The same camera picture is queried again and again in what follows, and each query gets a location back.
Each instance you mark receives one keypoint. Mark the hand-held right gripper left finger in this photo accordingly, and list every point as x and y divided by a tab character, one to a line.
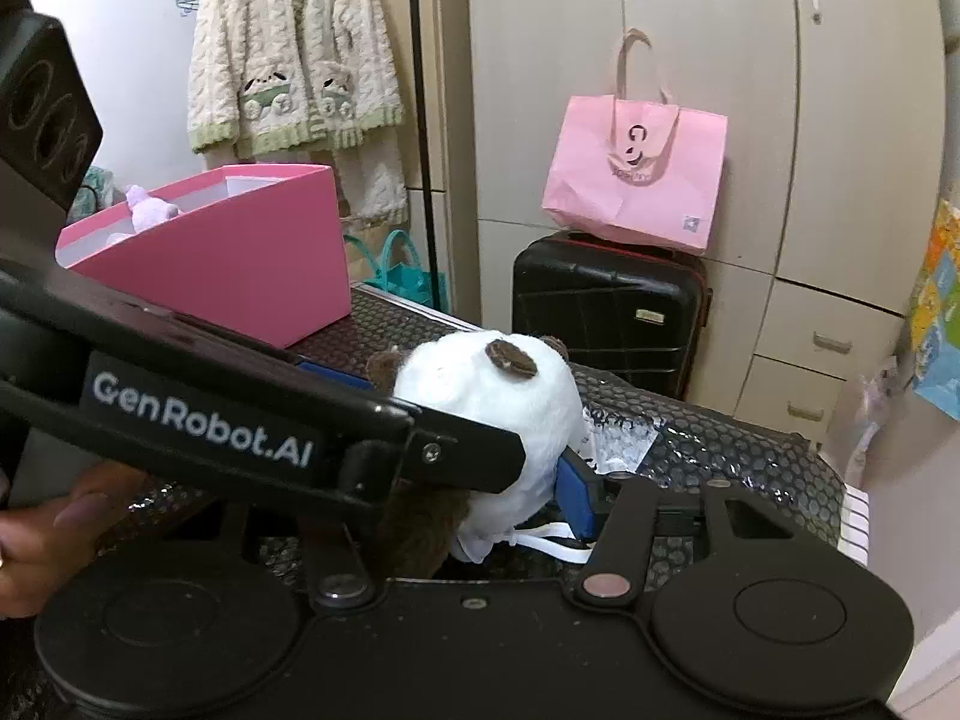
341	570

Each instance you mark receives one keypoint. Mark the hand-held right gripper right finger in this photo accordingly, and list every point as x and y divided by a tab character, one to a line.
576	499

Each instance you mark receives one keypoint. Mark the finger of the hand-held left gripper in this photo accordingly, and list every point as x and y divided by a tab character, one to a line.
465	457
337	376

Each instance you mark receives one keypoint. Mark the panda plush toy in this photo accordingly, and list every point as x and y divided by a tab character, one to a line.
487	405

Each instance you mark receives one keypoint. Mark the pink cardboard box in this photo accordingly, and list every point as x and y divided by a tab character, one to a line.
225	270

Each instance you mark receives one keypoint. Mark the purple plush toy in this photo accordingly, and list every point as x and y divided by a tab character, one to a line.
150	210

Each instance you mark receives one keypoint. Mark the person's left hand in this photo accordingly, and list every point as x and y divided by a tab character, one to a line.
45	540

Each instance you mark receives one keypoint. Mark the teal gift bag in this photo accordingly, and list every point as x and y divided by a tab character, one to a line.
405	277

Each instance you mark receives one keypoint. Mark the clear plastic bag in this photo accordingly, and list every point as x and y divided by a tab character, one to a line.
862	420

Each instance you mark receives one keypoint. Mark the pink gift bag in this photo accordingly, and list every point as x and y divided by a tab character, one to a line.
637	172

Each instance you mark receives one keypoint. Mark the cream knitted cardigan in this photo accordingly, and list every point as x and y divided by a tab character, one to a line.
285	37

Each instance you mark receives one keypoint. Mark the colourful hanging bag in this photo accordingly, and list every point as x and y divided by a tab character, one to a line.
937	330

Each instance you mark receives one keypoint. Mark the beige wardrobe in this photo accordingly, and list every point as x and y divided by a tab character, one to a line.
750	52

